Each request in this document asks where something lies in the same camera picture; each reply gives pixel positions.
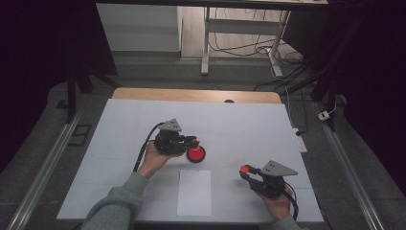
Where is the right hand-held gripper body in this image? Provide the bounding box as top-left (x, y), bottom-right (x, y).
top-left (254, 159), bottom-right (299, 198)

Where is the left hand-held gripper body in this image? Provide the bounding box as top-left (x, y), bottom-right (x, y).
top-left (154, 118), bottom-right (190, 157)

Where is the round red ink pad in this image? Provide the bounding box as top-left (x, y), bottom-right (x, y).
top-left (186, 146), bottom-right (207, 164)

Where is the person's right hand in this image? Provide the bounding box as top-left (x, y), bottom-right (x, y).
top-left (258, 185), bottom-right (296, 221)

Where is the person's left hand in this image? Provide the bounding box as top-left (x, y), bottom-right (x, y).
top-left (137, 140), bottom-right (185, 180)

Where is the large white table mat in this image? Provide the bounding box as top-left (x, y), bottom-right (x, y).
top-left (56, 98), bottom-right (325, 224)

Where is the white paper sheet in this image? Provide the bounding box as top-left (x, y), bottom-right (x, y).
top-left (176, 169), bottom-right (213, 218)

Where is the white power strip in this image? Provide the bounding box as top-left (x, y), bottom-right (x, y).
top-left (291, 127), bottom-right (308, 153)

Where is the white-legged desk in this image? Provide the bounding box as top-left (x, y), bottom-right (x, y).
top-left (95, 0), bottom-right (329, 79)

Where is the black tripod stand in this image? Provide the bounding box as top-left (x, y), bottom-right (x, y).
top-left (281, 47), bottom-right (344, 132)
top-left (64, 60), bottom-right (122, 125)

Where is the white board panel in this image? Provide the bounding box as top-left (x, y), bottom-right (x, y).
top-left (96, 3), bottom-right (183, 53)

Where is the dark curtain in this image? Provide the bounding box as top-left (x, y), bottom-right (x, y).
top-left (282, 0), bottom-right (406, 195)
top-left (0, 0), bottom-right (118, 175)

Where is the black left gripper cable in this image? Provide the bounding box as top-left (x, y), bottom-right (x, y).
top-left (132, 122), bottom-right (166, 173)

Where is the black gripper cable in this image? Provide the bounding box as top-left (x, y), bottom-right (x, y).
top-left (132, 122), bottom-right (166, 173)
top-left (282, 181), bottom-right (300, 222)

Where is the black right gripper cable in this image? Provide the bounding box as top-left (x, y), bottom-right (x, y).
top-left (282, 181), bottom-right (300, 222)

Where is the metal floor rail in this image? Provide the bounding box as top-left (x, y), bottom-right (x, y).
top-left (6, 107), bottom-right (84, 230)
top-left (314, 102), bottom-right (386, 230)

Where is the white metal frame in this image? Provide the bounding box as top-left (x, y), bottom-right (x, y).
top-left (208, 8), bottom-right (305, 66)

